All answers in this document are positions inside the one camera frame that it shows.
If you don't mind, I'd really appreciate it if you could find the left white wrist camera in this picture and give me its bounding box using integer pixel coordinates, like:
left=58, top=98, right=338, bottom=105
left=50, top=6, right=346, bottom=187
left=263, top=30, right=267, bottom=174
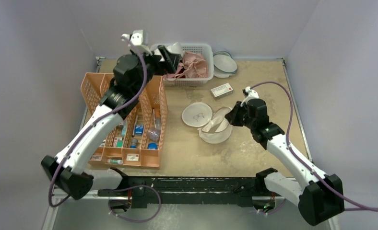
left=121, top=30, right=152, bottom=55

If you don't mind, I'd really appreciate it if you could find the white plastic laundry basket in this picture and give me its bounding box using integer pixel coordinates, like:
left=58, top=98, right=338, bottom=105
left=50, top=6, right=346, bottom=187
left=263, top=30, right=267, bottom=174
left=161, top=43, right=214, bottom=86

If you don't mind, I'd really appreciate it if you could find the white mesh laundry bag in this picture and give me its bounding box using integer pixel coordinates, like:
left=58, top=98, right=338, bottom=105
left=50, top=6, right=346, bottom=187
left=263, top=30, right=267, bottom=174
left=181, top=102, right=233, bottom=144

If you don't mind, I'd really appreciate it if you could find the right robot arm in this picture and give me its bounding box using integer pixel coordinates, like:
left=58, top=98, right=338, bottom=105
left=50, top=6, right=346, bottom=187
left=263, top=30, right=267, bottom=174
left=225, top=99, right=345, bottom=226

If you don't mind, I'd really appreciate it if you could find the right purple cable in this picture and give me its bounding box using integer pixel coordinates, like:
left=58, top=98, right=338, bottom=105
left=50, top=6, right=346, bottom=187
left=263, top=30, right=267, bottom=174
left=251, top=81, right=378, bottom=213

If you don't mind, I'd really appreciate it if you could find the metal corner bracket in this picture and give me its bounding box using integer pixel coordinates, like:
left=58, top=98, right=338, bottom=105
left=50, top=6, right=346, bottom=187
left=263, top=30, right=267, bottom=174
left=95, top=57, right=106, bottom=73

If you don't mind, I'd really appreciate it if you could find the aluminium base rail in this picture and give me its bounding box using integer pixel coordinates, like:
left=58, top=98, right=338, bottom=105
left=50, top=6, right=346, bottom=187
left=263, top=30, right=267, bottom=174
left=50, top=176, right=331, bottom=210

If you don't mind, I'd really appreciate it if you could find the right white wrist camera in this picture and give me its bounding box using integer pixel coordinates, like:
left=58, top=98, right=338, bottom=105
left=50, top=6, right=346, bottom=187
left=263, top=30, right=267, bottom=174
left=240, top=86, right=259, bottom=107

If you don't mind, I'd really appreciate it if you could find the orange plastic file organizer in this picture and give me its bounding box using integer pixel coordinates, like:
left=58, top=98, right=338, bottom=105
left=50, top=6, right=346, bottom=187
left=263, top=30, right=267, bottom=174
left=88, top=76, right=168, bottom=168

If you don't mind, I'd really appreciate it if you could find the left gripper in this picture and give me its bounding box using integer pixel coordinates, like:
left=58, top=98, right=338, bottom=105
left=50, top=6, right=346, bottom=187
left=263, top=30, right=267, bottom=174
left=131, top=45, right=180, bottom=96

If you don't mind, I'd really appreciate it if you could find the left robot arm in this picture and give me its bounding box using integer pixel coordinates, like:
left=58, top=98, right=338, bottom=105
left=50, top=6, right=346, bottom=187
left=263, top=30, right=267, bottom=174
left=41, top=45, right=183, bottom=206

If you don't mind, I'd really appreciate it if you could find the white and red box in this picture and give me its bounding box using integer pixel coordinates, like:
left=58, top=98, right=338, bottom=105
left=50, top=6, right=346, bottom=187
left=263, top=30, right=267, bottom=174
left=210, top=83, right=234, bottom=99

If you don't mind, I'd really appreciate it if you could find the purple cable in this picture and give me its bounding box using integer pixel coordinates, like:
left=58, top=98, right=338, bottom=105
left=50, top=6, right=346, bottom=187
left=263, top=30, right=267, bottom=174
left=251, top=81, right=378, bottom=213
left=47, top=34, right=162, bottom=223

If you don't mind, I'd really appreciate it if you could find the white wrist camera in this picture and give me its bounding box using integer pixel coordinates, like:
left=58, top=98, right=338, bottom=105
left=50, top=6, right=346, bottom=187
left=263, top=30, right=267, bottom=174
left=240, top=86, right=259, bottom=107
left=121, top=30, right=152, bottom=55

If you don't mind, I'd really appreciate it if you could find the pink lace bra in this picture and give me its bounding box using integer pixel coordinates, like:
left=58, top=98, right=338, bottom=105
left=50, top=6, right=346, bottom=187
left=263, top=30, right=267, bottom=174
left=163, top=51, right=209, bottom=81

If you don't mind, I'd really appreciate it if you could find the white satin bra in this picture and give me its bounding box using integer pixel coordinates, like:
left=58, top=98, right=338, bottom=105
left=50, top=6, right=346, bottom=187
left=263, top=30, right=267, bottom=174
left=166, top=42, right=184, bottom=56

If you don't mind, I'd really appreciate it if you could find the small labelled box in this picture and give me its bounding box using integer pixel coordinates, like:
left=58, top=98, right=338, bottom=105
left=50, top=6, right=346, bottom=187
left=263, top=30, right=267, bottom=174
left=126, top=154, right=140, bottom=161

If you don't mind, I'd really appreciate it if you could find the glue stick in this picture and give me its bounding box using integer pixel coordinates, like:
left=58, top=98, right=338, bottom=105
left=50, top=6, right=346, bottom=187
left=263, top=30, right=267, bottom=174
left=107, top=159, right=123, bottom=165

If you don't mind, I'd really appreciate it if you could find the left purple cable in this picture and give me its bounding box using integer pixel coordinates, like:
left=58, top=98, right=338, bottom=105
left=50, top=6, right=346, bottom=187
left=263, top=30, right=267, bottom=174
left=47, top=34, right=162, bottom=223

